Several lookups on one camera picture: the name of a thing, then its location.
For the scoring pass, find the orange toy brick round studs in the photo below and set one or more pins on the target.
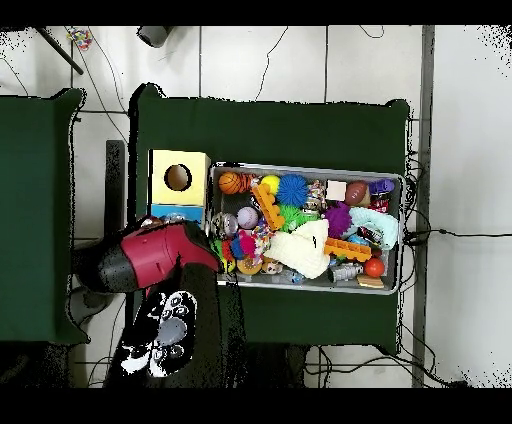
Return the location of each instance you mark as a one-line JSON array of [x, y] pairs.
[[269, 206]]

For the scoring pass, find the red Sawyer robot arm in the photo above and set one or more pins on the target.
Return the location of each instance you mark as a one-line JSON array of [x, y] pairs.
[[160, 252]]

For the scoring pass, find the wooden box three holes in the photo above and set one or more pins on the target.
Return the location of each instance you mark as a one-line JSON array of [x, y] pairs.
[[196, 196]]

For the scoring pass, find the clear shallow mesh bin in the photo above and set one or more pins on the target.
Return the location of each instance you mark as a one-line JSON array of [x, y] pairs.
[[312, 286]]

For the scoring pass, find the yellow ball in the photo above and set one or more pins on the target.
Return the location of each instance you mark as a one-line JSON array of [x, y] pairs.
[[270, 185]]

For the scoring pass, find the green spiky ball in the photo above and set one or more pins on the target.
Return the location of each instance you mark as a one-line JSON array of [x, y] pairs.
[[290, 218]]

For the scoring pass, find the small orange basketball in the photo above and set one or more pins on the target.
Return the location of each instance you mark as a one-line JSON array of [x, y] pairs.
[[230, 183]]

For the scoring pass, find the blue spiky ball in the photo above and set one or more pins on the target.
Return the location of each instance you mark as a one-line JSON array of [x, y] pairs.
[[293, 190]]

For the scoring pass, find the cream knitted cloth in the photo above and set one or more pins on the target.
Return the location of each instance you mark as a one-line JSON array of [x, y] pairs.
[[304, 250]]

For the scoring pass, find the purple spiky ball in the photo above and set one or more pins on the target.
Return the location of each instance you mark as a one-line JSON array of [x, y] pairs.
[[338, 220]]

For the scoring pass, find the long flat orange toy brick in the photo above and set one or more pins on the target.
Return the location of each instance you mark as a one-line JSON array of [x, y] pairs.
[[348, 250]]

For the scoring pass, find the brown toy football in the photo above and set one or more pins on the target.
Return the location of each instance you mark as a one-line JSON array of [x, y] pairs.
[[357, 192]]

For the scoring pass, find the light blue cloth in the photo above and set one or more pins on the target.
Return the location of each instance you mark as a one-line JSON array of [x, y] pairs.
[[376, 224]]

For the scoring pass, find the black upright bar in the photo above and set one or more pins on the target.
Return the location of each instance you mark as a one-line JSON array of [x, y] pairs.
[[115, 192]]

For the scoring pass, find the grey object on floor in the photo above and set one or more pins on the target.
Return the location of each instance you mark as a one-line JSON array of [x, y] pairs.
[[154, 35]]

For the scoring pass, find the dark green side table cloth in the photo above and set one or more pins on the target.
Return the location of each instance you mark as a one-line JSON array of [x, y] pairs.
[[36, 240]]

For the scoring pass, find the small colourful item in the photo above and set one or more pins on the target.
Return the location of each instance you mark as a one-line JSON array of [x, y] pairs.
[[79, 37]]

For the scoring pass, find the black stick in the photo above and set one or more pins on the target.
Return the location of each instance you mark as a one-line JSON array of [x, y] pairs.
[[56, 48]]

